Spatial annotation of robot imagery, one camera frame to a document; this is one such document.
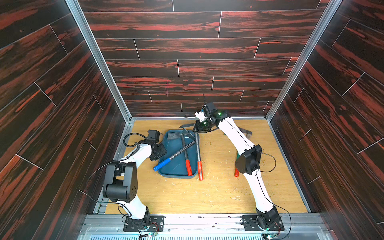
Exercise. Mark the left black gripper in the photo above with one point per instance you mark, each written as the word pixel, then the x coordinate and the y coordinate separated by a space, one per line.
pixel 164 152

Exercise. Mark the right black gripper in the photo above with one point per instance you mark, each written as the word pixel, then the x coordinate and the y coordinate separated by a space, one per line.
pixel 201 126

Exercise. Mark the chrome hoe blue grip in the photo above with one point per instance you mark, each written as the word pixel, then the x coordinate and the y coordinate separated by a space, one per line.
pixel 174 157

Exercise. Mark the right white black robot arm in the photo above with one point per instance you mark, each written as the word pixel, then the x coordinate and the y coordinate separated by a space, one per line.
pixel 248 163

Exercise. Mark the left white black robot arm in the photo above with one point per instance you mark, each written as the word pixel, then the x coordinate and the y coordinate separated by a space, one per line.
pixel 121 178

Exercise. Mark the teal plastic storage tray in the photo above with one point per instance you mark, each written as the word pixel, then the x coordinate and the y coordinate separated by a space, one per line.
pixel 193 157

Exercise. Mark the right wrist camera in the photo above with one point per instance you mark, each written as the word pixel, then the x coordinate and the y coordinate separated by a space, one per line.
pixel 201 115

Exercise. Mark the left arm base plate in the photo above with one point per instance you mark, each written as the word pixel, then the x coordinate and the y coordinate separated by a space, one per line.
pixel 151 223

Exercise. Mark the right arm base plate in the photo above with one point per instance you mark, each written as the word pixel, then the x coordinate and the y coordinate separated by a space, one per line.
pixel 252 223

